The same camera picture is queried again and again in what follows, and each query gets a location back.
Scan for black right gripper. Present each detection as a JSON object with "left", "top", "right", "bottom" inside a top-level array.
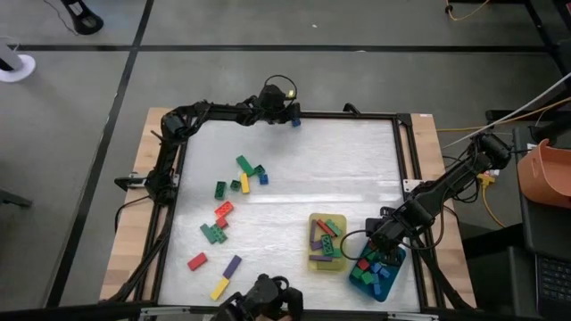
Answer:
[{"left": 366, "top": 202, "right": 420, "bottom": 265}]

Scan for red long block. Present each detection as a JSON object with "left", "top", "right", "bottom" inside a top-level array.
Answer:
[
  {"left": 186, "top": 251, "right": 209, "bottom": 272},
  {"left": 317, "top": 218, "right": 337, "bottom": 238}
]

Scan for yellow long block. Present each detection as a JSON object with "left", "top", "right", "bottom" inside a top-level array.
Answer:
[{"left": 210, "top": 276, "right": 231, "bottom": 302}]

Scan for blue plastic bin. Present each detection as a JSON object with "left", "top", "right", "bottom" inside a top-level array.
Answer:
[{"left": 347, "top": 240, "right": 408, "bottom": 303}]

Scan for yellow plastic bin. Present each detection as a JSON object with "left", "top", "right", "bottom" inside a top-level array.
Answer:
[{"left": 306, "top": 212, "right": 349, "bottom": 274}]

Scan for silver aluminium bar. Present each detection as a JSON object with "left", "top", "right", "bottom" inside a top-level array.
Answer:
[{"left": 140, "top": 309, "right": 441, "bottom": 321}]

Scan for red long lego brick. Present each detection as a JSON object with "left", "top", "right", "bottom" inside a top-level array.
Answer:
[{"left": 214, "top": 200, "right": 236, "bottom": 218}]

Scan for dark desk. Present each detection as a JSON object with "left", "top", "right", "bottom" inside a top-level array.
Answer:
[{"left": 461, "top": 191, "right": 571, "bottom": 321}]

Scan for black clamp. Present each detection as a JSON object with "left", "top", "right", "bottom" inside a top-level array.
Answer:
[{"left": 113, "top": 176, "right": 151, "bottom": 192}]

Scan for black laptop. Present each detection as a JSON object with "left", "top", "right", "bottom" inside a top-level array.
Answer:
[{"left": 534, "top": 253, "right": 571, "bottom": 320}]

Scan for orange pot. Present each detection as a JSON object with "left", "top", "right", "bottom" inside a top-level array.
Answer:
[{"left": 517, "top": 137, "right": 571, "bottom": 210}]

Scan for black stand base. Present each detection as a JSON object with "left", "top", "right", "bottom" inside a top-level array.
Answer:
[{"left": 60, "top": 0, "right": 104, "bottom": 36}]

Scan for white round stand base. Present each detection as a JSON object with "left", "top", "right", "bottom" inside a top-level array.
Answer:
[{"left": 0, "top": 35, "right": 37, "bottom": 84}]

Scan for black furniture leg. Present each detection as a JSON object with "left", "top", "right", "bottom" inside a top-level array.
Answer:
[{"left": 0, "top": 189, "right": 33, "bottom": 210}]

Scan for black table leg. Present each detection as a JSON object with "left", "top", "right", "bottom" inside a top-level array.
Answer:
[{"left": 524, "top": 0, "right": 571, "bottom": 72}]

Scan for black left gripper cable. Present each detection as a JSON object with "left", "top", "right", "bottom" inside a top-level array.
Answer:
[{"left": 263, "top": 74, "right": 299, "bottom": 106}]

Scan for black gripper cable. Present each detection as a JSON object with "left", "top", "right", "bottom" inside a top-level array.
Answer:
[
  {"left": 263, "top": 74, "right": 299, "bottom": 106},
  {"left": 339, "top": 229, "right": 374, "bottom": 262}
]

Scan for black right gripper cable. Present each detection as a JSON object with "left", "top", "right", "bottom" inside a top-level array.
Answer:
[{"left": 339, "top": 229, "right": 374, "bottom": 262}]

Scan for yellow cable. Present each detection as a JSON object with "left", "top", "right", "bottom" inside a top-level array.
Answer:
[
  {"left": 444, "top": 0, "right": 491, "bottom": 22},
  {"left": 479, "top": 182, "right": 508, "bottom": 229}
]

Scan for orange cable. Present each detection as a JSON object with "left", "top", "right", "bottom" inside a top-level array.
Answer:
[{"left": 435, "top": 95, "right": 571, "bottom": 134}]

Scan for white cable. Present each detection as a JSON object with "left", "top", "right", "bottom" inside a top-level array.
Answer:
[{"left": 441, "top": 70, "right": 571, "bottom": 151}]

